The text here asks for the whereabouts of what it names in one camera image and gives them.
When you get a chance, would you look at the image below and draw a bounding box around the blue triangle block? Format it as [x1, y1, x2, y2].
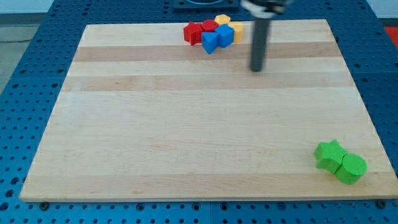
[201, 32, 218, 54]

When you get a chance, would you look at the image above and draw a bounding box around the red cylinder block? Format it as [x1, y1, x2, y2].
[201, 20, 219, 32]

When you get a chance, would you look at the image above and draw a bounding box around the yellow hexagon block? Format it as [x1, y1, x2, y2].
[214, 14, 231, 26]

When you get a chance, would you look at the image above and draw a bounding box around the green star block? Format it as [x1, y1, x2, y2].
[313, 139, 348, 174]

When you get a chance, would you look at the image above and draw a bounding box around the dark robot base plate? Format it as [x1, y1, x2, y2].
[172, 0, 240, 11]

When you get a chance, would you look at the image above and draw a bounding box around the green cylinder block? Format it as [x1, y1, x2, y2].
[335, 154, 368, 185]

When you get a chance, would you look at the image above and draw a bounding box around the wooden board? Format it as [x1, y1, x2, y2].
[20, 19, 397, 202]

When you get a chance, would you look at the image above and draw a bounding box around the red star block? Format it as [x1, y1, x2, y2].
[183, 22, 202, 45]

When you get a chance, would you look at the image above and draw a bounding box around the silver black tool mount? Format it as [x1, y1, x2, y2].
[240, 0, 292, 18]

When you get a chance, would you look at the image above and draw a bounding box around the blue cube block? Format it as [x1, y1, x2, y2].
[215, 24, 234, 48]

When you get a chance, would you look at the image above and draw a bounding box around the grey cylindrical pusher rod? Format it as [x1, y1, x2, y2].
[250, 17, 271, 72]

